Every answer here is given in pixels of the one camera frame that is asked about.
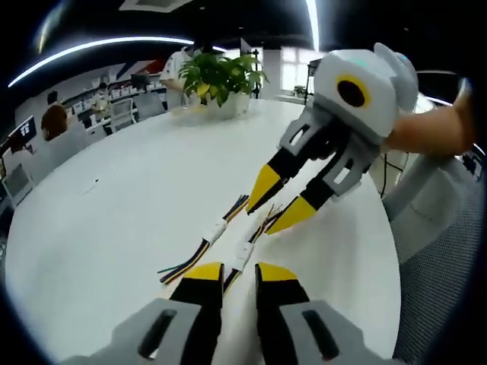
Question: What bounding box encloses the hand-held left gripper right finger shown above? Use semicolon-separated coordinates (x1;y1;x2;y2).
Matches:
254;262;393;365

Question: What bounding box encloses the green potted plant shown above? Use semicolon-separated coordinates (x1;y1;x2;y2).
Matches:
177;52;270;119

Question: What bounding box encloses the white mesh office chair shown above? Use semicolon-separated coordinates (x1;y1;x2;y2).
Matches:
109;99;138;132
1;164;37;209

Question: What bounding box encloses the monitor with white text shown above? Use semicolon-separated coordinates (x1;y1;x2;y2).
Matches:
6;115;37;154

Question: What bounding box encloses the long curved ceiling light strip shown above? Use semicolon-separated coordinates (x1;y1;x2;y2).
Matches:
7;36;196;89

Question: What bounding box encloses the straight ceiling light strip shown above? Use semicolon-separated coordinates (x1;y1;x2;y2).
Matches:
305;0;321;51

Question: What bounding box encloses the white ceiling air vent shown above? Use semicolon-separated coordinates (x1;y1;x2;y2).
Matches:
119;0;192;11

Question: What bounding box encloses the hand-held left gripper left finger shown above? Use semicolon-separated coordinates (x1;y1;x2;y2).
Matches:
60;261;224;365

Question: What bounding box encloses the grey mesh office chair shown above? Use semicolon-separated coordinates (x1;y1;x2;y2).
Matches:
382;154;487;360

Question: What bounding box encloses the black desk monitor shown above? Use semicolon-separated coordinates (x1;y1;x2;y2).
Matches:
130;72;151;91

